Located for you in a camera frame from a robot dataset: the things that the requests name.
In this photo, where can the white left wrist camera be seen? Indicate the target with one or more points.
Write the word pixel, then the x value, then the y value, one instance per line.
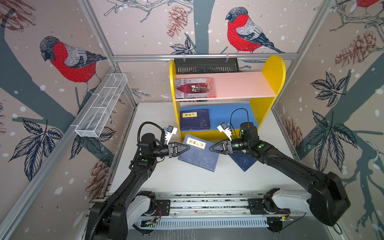
pixel 169 132

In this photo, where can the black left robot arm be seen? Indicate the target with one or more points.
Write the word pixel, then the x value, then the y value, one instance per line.
pixel 114 217

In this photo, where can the white wire mesh basket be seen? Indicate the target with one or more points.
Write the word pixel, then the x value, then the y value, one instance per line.
pixel 99 112

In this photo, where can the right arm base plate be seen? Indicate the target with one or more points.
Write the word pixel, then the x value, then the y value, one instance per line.
pixel 260 206

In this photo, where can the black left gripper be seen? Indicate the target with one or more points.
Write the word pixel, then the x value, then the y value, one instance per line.
pixel 172 149

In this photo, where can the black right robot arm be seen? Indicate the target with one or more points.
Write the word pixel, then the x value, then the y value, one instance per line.
pixel 325 198

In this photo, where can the red illustrated book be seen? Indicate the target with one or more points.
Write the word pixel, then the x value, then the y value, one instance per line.
pixel 195 88

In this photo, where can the black perforated tray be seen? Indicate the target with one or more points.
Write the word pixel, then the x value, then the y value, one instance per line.
pixel 207 66

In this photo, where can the aluminium top crossbar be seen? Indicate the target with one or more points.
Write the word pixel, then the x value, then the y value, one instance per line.
pixel 242 57

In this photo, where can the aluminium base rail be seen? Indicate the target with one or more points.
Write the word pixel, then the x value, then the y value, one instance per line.
pixel 214 211

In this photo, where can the navy book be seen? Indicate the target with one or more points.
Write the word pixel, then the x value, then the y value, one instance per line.
pixel 243 160
pixel 195 120
pixel 199 153

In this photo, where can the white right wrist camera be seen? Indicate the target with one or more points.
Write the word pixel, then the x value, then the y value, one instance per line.
pixel 224 128

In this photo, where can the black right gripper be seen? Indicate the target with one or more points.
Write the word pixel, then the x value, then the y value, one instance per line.
pixel 227 146

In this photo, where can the yellow shelf with coloured boards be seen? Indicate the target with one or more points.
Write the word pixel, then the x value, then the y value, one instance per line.
pixel 241 97

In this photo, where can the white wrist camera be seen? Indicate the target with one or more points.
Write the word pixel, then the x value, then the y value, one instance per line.
pixel 169 132
pixel 224 128

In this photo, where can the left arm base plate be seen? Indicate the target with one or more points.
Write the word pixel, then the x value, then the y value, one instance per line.
pixel 162 208

